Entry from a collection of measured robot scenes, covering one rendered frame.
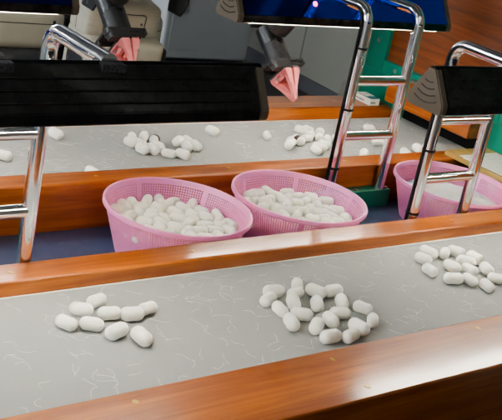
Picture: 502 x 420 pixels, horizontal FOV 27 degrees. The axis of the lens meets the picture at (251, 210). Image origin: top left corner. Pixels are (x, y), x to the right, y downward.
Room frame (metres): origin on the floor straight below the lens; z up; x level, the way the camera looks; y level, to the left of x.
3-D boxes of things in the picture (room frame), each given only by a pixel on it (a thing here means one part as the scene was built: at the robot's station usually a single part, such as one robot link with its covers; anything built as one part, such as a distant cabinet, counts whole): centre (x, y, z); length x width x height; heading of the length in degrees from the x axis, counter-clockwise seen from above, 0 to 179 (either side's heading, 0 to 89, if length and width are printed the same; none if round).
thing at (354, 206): (1.89, -0.09, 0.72); 0.27 x 0.27 x 0.10
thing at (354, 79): (2.22, -0.16, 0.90); 0.20 x 0.19 x 0.45; 131
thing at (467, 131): (2.61, -0.40, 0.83); 0.30 x 0.06 x 0.07; 41
